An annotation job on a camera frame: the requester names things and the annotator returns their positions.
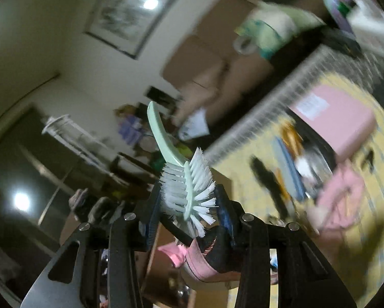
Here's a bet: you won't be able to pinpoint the thin black stick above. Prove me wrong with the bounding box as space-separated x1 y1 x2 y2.
160 213 193 246

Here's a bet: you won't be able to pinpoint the framed picture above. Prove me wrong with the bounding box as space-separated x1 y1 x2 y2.
84 0 199 60

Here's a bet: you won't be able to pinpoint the brown sofa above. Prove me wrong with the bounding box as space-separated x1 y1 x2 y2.
163 0 327 129

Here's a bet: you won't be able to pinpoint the black binder clip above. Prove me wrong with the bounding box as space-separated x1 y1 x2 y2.
363 150 376 171

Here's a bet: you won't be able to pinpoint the light blue comb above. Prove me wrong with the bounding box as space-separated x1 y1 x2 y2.
273 136 307 200

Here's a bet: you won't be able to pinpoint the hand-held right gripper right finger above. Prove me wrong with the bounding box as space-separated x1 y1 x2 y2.
214 184 359 308

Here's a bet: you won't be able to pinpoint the small pink cloth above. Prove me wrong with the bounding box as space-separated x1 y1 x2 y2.
308 162 368 232

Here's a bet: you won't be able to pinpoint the pink box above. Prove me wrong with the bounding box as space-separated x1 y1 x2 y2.
288 84 377 164

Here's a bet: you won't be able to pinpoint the purple green round object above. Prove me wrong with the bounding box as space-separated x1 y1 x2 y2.
323 0 357 33

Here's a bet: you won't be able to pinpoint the mint green brush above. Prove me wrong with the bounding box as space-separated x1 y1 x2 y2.
146 101 217 236

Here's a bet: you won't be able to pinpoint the dark grey cushion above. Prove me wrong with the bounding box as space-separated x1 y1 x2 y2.
320 27 363 56

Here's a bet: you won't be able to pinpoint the printed paper sheet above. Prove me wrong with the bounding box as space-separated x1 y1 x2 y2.
179 108 211 141

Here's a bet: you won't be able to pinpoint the black comb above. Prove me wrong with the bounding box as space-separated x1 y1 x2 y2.
250 157 291 218

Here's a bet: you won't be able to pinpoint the round tin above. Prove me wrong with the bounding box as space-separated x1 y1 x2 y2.
137 135 161 153

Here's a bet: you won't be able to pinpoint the blue boxes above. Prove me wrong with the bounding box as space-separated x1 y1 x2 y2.
118 115 145 144

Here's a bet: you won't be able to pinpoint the white pole rack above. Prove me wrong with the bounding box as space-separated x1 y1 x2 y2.
41 115 116 168

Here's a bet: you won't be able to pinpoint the green white printed pillow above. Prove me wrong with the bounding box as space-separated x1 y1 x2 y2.
235 2 325 60

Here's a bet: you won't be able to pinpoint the gold packet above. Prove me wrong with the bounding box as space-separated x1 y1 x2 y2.
281 121 304 155

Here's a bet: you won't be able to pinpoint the black speaker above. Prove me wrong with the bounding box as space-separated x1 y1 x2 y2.
145 85 180 110

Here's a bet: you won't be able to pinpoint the black-lidded jar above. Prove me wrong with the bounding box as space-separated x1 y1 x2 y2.
167 271 193 300

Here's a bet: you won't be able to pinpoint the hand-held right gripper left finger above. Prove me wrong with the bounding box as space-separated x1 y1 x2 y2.
21 183 163 308

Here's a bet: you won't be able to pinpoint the yellow checked tablecloth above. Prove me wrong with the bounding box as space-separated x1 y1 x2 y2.
208 72 384 308

